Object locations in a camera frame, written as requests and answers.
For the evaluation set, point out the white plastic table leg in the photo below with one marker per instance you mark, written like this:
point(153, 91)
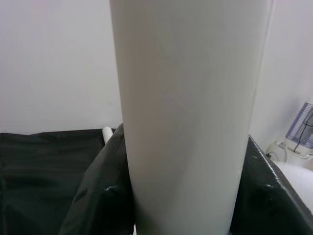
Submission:
point(107, 134)
point(183, 110)

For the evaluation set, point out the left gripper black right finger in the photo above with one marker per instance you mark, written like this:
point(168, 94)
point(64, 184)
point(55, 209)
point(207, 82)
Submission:
point(269, 208)

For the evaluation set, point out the black cloth table cover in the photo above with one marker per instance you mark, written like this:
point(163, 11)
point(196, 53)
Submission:
point(36, 171)

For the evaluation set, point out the white lavender air purifier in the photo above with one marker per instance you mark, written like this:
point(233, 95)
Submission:
point(299, 124)

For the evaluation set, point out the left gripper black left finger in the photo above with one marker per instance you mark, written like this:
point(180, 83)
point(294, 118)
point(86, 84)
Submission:
point(102, 195)

